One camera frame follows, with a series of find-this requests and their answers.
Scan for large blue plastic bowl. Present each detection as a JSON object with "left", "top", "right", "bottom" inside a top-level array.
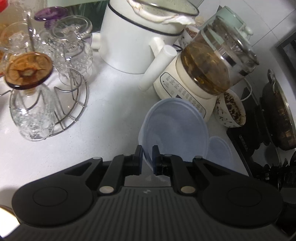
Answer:
[{"left": 138, "top": 98, "right": 209, "bottom": 168}]

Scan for small blue plastic bowl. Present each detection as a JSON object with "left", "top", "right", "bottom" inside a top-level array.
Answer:
[{"left": 205, "top": 136, "right": 234, "bottom": 169}]

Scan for cream kettle base with panel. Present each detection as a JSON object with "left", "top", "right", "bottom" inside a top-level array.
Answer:
[{"left": 154, "top": 56, "right": 217, "bottom": 122}]

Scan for patterned ceramic bowl with tea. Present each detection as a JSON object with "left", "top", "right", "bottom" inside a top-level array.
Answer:
[{"left": 213, "top": 89, "right": 246, "bottom": 128}]

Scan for black gas stove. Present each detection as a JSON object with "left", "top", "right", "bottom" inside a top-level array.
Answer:
[{"left": 226, "top": 89, "right": 295, "bottom": 239}]

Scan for clear glass goblet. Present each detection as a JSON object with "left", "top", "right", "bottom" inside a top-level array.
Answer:
[{"left": 51, "top": 15, "right": 93, "bottom": 86}]

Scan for glass kettle with tea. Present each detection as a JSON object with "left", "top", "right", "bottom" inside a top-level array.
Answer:
[{"left": 180, "top": 16, "right": 259, "bottom": 96}]

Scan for dark metal wok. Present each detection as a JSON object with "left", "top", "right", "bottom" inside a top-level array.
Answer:
[{"left": 260, "top": 69, "right": 295, "bottom": 151}]

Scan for white electric cooking pot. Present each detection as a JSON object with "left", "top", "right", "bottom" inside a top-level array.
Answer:
[{"left": 91, "top": 1, "right": 199, "bottom": 91}]

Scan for mint green appliance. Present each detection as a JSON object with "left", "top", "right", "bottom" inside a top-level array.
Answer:
[{"left": 215, "top": 6, "right": 253, "bottom": 42}]

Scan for purple-footed glass goblet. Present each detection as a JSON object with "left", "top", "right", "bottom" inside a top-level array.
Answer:
[{"left": 34, "top": 6, "right": 68, "bottom": 30}]

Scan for metal wire glass rack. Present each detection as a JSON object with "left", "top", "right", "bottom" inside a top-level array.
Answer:
[{"left": 1, "top": 19, "right": 89, "bottom": 137}]

